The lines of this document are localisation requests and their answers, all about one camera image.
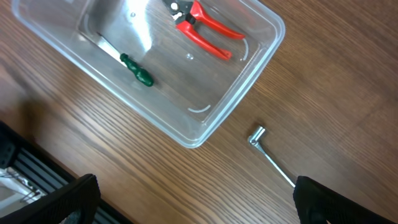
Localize clear plastic container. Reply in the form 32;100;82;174
11;0;285;148

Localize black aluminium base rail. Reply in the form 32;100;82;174
1;122;131;223

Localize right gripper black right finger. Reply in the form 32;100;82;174
293;176;391;224

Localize green handled screwdriver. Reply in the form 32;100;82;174
97;33;155;87

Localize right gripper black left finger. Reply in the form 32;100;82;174
1;174;101;224

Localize silver L-shaped socket wrench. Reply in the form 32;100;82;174
248;125;295;189

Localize red handled snips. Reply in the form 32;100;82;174
161;0;246;62

